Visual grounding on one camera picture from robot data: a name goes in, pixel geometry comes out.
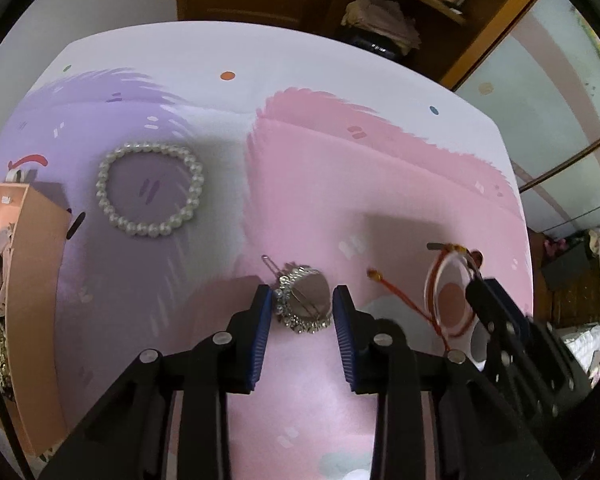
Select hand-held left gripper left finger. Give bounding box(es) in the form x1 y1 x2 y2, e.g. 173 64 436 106
40 284 273 480

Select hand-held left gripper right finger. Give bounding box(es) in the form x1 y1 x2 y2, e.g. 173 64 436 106
332 284 563 480

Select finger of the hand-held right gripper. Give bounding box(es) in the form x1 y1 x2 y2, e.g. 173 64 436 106
466 280 518 401
484 277 531 343

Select red string bracelet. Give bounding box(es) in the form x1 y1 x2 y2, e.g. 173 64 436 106
367 242 486 356

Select round rhinestone hair clip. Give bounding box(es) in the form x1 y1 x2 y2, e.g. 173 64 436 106
261 255 332 335

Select pink paper jewelry box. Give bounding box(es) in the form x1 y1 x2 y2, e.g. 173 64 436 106
0 167 73 461

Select black storage box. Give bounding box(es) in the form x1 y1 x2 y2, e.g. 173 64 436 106
540 245 593 291

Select purple and pink printed mat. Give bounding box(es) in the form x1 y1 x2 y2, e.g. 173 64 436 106
0 20 533 480

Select pale sliding wardrobe door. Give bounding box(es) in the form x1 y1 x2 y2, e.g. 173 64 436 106
455 0 600 241

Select brown wooden shelf unit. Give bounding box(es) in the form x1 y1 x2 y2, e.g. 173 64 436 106
325 0 551 91

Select folded pale cloths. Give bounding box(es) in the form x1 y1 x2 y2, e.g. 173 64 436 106
341 0 422 53

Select white pearl bracelet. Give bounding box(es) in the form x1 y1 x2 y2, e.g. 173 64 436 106
96 142 205 237

